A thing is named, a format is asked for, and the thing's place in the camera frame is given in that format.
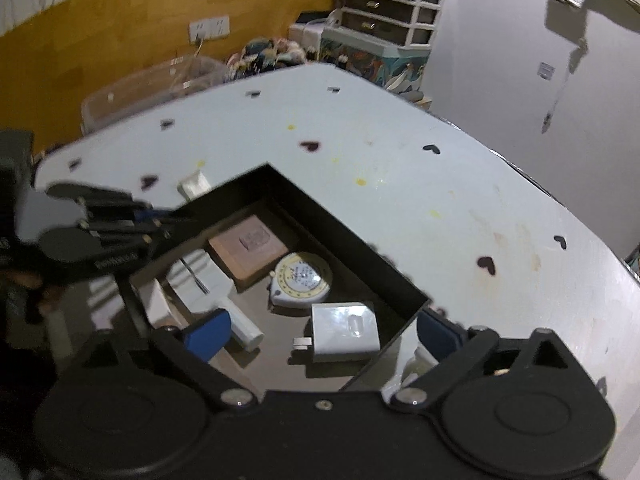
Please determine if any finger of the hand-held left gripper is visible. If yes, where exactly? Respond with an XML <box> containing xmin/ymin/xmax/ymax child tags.
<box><xmin>46</xmin><ymin>182</ymin><xmax>157</xmax><ymax>217</ymax></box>
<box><xmin>86</xmin><ymin>210</ymin><xmax>202</xmax><ymax>262</ymax></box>

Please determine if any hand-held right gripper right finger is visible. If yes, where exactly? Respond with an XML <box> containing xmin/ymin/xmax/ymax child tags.
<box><xmin>389</xmin><ymin>310</ymin><xmax>596</xmax><ymax>411</ymax></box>

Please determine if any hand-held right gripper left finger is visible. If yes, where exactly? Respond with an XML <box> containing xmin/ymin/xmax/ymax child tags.
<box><xmin>75</xmin><ymin>309</ymin><xmax>258</xmax><ymax>411</ymax></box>

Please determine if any grey white hand tool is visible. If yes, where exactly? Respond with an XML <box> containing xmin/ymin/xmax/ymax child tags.
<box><xmin>164</xmin><ymin>248</ymin><xmax>265</xmax><ymax>354</ymax></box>

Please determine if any white power adapter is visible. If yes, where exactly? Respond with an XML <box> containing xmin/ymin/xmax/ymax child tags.
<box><xmin>292</xmin><ymin>301</ymin><xmax>382</xmax><ymax>365</ymax></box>

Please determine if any wooden coaster with pink pad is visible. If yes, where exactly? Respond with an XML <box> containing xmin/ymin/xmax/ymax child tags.
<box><xmin>207</xmin><ymin>214</ymin><xmax>291</xmax><ymax>292</ymax></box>

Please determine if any round white tape measure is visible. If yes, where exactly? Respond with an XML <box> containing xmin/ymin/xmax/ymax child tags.
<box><xmin>267</xmin><ymin>251</ymin><xmax>332</xmax><ymax>309</ymax></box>

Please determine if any black box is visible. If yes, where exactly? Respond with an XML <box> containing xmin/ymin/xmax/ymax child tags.
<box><xmin>117</xmin><ymin>162</ymin><xmax>432</xmax><ymax>394</ymax></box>

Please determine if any small white eraser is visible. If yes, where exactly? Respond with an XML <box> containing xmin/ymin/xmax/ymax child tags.
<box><xmin>177</xmin><ymin>170</ymin><xmax>211</xmax><ymax>200</ymax></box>

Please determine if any clear plastic storage bin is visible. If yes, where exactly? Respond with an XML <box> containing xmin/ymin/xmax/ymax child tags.
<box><xmin>80</xmin><ymin>54</ymin><xmax>229</xmax><ymax>137</ymax></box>

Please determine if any pile of plush toys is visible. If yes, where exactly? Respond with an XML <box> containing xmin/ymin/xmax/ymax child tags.
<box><xmin>226</xmin><ymin>36</ymin><xmax>308</xmax><ymax>82</ymax></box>

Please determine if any white appliance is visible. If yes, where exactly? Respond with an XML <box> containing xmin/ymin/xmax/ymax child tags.
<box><xmin>288</xmin><ymin>11</ymin><xmax>342</xmax><ymax>52</ymax></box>

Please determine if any patterned cabinet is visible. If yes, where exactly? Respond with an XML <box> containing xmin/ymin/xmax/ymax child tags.
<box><xmin>319</xmin><ymin>26</ymin><xmax>432</xmax><ymax>95</ymax></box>

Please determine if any white dark drawer unit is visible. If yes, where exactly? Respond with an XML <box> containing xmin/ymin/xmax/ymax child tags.
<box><xmin>342</xmin><ymin>0</ymin><xmax>447</xmax><ymax>49</ymax></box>

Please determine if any white wall power outlet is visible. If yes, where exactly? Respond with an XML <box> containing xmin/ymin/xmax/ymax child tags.
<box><xmin>188</xmin><ymin>14</ymin><xmax>231</xmax><ymax>44</ymax></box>

